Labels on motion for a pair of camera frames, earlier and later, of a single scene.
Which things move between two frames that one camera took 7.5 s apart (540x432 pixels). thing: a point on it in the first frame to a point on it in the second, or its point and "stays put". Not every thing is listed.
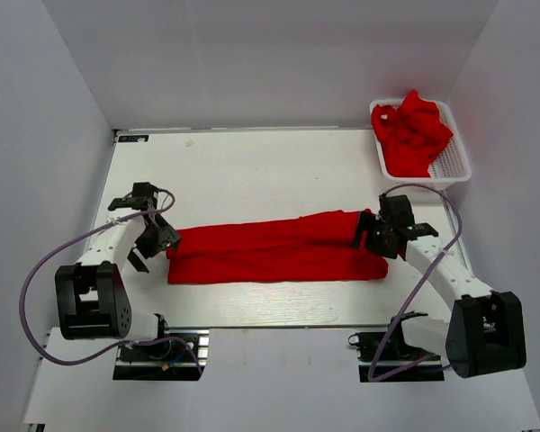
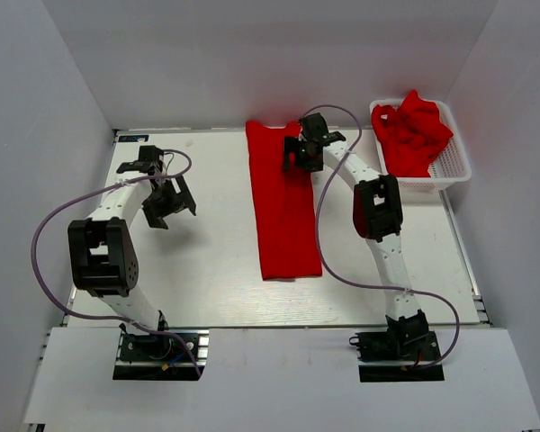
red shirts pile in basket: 410,136 stays put
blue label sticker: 132,138 stays put
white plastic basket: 450,167 stays put
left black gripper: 167,236 to 180,201
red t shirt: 325,245 to 284,205
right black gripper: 368,222 to 292,146
